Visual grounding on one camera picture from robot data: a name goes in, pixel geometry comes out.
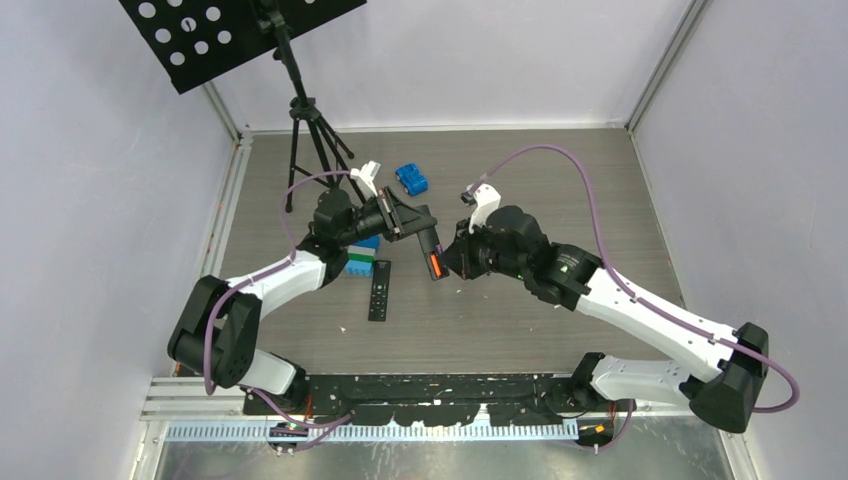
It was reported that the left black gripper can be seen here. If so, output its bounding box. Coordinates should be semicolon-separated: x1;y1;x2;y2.
338;187;436;248

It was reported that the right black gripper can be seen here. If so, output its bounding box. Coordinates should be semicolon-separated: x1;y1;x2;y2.
440;216;528;282

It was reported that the black remote control back up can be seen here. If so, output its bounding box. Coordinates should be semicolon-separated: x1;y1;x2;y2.
417;227;449;281

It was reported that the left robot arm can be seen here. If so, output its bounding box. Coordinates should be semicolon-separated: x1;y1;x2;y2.
166;187;437;414

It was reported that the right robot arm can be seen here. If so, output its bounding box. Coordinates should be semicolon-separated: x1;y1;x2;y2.
441;205;769;433

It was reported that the black remote with buttons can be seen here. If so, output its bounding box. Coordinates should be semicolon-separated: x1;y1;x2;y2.
368;260;391;322

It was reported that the blue toy car block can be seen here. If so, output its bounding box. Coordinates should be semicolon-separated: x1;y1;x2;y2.
395;163;429;196

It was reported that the blue green white block stack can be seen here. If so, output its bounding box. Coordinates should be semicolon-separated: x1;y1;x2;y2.
345;236;380;277

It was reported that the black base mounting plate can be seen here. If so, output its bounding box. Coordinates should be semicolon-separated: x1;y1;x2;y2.
243;373;589;427

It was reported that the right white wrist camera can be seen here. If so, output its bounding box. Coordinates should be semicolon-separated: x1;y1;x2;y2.
460;183;501;234

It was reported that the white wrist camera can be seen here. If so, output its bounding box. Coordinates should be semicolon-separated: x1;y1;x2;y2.
460;183;501;234
350;161;381;198

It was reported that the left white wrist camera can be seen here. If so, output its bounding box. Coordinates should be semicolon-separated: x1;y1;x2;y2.
350;161;381;198

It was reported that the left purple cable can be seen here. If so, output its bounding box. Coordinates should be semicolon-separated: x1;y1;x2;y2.
202;170;362;455

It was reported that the purple cable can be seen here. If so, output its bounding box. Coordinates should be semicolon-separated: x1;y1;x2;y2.
202;170;362;455
476;144;801;458

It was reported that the aluminium frame rail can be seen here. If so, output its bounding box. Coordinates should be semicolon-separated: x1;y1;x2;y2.
135;374;747;458

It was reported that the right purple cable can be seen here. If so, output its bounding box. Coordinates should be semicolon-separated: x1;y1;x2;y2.
476;144;801;458

